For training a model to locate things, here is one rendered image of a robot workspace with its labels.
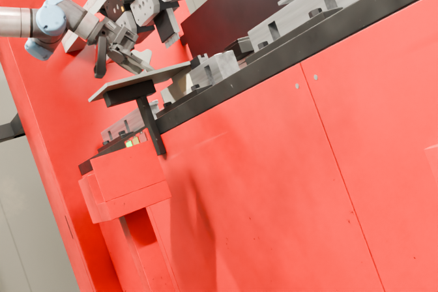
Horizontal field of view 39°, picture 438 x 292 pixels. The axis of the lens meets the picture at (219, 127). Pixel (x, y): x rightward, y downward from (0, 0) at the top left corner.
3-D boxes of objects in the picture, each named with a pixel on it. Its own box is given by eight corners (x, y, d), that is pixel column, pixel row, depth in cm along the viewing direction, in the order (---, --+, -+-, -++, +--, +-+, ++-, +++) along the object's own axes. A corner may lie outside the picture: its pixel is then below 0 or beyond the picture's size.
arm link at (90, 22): (77, 27, 172) (71, 37, 179) (90, 37, 173) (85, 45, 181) (90, 7, 175) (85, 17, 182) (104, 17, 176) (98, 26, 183)
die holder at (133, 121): (107, 154, 253) (100, 132, 254) (121, 150, 256) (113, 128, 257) (151, 130, 210) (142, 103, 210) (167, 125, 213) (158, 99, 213)
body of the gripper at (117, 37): (141, 37, 179) (105, 13, 176) (126, 60, 176) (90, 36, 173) (133, 45, 186) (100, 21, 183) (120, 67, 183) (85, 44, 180)
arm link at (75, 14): (36, 16, 176) (53, -7, 179) (70, 38, 179) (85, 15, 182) (40, 7, 169) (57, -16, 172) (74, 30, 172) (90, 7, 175)
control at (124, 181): (92, 223, 161) (70, 159, 162) (148, 203, 168) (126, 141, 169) (111, 220, 143) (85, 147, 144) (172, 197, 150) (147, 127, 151)
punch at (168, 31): (163, 49, 190) (153, 21, 190) (169, 48, 191) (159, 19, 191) (176, 38, 181) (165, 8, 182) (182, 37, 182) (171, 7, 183)
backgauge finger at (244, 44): (184, 75, 192) (178, 60, 192) (251, 57, 205) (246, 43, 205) (201, 64, 181) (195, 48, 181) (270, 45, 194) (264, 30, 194)
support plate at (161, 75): (88, 102, 180) (87, 99, 180) (167, 81, 193) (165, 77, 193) (107, 86, 164) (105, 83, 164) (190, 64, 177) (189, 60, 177)
